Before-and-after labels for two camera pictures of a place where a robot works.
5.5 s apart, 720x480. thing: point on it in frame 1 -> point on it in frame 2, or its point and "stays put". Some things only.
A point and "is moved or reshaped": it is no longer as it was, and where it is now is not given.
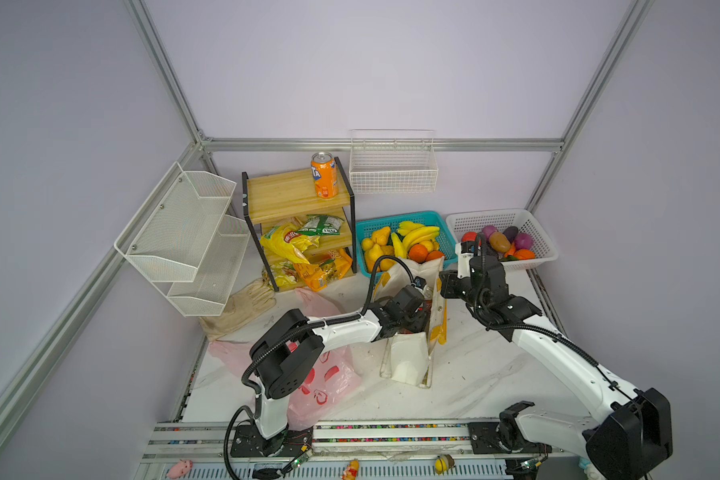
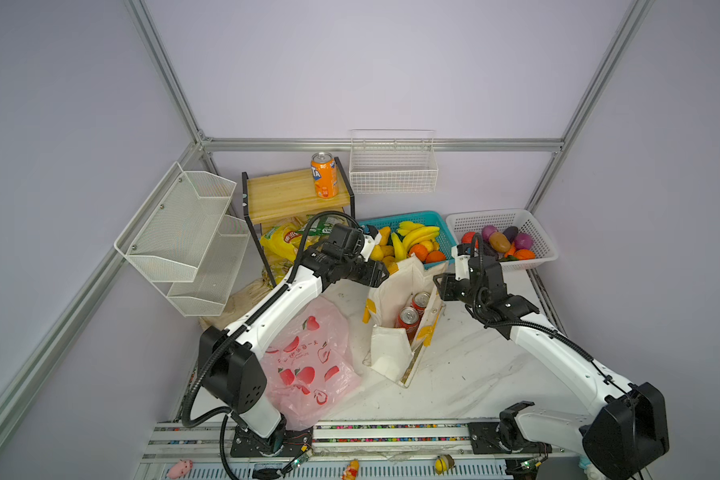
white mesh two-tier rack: x=184 y=239 stays put
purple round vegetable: x=523 y=241 stays put
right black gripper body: x=452 y=287 stays put
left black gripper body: x=416 y=322 -> x=365 y=273
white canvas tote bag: x=411 y=349 is moved or reshaped
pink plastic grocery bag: x=328 y=389 stays put
